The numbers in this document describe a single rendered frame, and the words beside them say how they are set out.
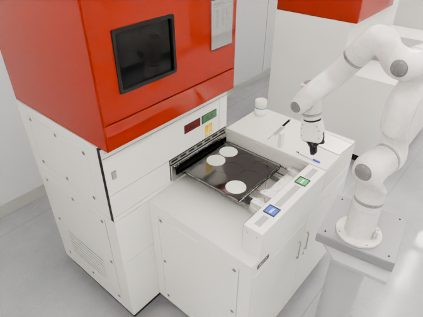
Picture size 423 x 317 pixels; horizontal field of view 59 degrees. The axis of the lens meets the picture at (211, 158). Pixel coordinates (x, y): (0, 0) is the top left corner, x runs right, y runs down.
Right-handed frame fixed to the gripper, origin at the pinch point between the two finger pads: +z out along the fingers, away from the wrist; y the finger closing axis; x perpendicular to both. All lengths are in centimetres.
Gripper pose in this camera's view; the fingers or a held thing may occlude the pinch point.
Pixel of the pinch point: (313, 150)
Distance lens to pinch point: 174.3
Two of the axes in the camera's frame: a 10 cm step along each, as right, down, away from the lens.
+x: 6.5, -4.4, 6.2
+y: 7.4, 1.9, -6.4
